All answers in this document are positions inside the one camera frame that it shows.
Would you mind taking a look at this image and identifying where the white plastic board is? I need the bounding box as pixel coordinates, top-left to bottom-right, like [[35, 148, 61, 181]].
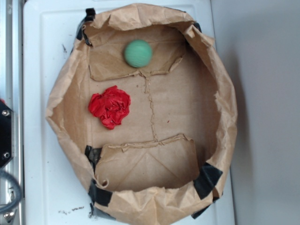
[[22, 0, 237, 225]]

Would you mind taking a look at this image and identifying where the crumpled red paper ball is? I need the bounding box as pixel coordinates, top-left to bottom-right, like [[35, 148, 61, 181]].
[[88, 85, 131, 130]]

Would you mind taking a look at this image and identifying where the green ball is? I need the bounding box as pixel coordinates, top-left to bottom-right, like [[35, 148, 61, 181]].
[[124, 39, 152, 68]]

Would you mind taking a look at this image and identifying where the brown paper bag tray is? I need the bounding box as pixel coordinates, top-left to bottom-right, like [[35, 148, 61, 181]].
[[46, 3, 238, 225]]

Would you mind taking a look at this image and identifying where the aluminium frame rail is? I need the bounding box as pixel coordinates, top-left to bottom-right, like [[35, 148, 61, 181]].
[[0, 0, 25, 225]]

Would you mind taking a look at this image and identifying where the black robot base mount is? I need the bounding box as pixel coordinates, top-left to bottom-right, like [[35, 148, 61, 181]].
[[0, 99, 12, 168]]

